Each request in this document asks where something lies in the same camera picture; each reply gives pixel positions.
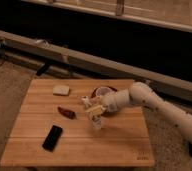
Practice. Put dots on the orange round plate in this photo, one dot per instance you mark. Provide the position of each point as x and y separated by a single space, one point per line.
112 90

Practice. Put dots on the black remote phone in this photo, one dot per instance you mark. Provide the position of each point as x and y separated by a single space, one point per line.
52 138

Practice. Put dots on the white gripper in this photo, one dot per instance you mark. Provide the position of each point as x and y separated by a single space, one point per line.
107 101

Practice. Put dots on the dark red chili pepper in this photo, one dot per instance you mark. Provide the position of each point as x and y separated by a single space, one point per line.
67 113

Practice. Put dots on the white plastic cup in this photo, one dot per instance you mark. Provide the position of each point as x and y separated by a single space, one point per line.
100 91

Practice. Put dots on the wooden low table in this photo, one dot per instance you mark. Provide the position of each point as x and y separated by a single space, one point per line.
123 142

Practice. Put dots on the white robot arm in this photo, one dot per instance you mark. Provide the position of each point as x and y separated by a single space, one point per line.
140 94

